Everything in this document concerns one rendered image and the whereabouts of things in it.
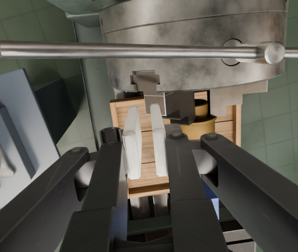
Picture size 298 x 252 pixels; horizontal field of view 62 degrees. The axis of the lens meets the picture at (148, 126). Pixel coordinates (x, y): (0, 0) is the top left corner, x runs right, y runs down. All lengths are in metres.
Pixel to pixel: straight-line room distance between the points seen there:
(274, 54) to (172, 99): 0.17
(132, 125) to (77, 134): 1.53
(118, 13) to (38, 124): 0.59
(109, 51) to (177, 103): 0.22
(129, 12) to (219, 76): 0.15
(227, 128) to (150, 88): 0.44
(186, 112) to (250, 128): 1.43
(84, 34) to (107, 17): 0.63
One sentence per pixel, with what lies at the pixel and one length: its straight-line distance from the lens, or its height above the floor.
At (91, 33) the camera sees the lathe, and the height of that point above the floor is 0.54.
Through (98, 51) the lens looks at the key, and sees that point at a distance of 0.20.
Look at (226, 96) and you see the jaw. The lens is 0.49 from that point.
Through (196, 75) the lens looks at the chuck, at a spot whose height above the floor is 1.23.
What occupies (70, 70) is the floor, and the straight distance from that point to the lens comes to 1.60.
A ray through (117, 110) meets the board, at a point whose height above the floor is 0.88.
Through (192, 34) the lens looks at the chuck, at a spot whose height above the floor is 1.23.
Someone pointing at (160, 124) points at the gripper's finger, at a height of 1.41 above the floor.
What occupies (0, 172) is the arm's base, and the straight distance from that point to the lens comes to 0.92.
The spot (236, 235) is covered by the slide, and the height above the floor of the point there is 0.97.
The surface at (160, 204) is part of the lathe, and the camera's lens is 0.85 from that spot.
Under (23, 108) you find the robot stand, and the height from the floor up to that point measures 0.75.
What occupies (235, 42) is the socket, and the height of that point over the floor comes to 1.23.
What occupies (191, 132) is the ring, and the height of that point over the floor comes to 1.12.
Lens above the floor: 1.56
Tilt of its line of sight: 72 degrees down
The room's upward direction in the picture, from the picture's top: 164 degrees clockwise
